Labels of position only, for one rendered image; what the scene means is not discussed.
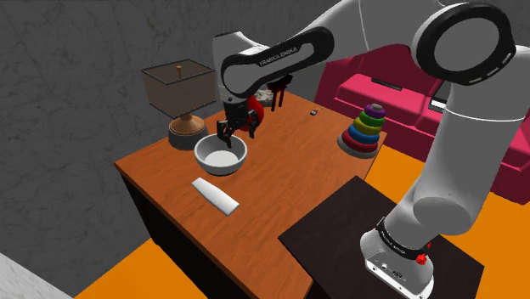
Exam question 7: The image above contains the crimson pink sofa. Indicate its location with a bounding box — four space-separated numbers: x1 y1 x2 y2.
313 43 530 206

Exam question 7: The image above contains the red rounded object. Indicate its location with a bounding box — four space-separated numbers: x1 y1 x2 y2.
243 94 266 133

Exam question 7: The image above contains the grey rough lump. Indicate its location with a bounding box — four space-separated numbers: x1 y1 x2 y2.
254 87 274 105

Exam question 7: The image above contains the dark robot stand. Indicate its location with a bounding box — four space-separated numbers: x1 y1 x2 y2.
278 175 486 299

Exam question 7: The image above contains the dark red small stool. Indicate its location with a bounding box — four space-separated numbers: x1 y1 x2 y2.
266 76 294 112

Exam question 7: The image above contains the brown shade table lamp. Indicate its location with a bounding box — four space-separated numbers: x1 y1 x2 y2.
140 59 217 151

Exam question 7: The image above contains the white bowl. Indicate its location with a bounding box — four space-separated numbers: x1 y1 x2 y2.
193 133 249 177

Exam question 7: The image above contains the white flat bar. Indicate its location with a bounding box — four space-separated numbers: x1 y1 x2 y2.
190 177 241 217

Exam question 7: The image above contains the brown wooden desk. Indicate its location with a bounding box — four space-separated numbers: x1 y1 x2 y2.
114 92 388 299

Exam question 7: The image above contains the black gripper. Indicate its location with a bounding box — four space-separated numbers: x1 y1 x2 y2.
216 101 262 150

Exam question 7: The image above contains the rainbow ring stacking toy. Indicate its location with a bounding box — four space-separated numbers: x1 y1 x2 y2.
336 103 387 160

